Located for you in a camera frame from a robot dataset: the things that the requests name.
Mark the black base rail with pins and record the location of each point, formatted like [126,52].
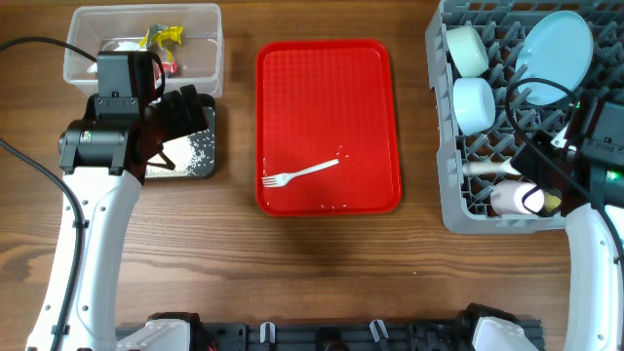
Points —
[416,336]

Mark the white plastic fork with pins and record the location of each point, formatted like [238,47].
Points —
[283,179]

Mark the red serving tray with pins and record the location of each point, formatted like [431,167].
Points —
[321,100]

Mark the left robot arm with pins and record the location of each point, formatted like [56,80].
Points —
[78,312]

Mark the black plastic tray bin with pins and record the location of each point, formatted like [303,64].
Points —
[191,112]

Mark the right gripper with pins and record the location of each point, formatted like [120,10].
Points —
[523,160]

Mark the light blue plate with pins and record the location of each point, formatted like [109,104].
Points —
[559,49]

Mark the white plastic spoon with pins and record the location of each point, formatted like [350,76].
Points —
[485,168]

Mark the grey dishwasher rack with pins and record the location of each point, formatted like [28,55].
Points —
[503,27]

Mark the white napkin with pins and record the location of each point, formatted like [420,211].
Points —
[117,46]

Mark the pink plastic cup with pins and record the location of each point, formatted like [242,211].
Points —
[511,197]

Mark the red snack wrapper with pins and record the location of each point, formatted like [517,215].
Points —
[170,67]

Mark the pile of white rice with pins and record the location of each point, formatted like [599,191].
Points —
[194,156]

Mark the light blue bowl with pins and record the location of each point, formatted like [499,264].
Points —
[473,105]

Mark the green bowl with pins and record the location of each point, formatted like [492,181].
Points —
[467,51]

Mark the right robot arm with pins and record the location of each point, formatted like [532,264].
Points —
[583,167]

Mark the clear plastic waste bin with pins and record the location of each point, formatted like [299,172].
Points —
[200,57]

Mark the yellow plastic cup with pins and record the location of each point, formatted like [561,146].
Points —
[551,202]

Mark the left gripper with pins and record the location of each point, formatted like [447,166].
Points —
[180,124]

